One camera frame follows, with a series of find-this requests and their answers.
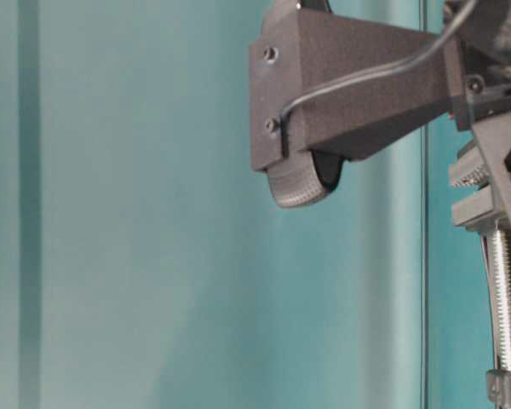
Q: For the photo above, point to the grey bench vise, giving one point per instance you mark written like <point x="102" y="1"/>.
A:
<point x="484" y="213"/>

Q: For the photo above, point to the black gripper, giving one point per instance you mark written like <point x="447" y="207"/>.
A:
<point x="484" y="40"/>

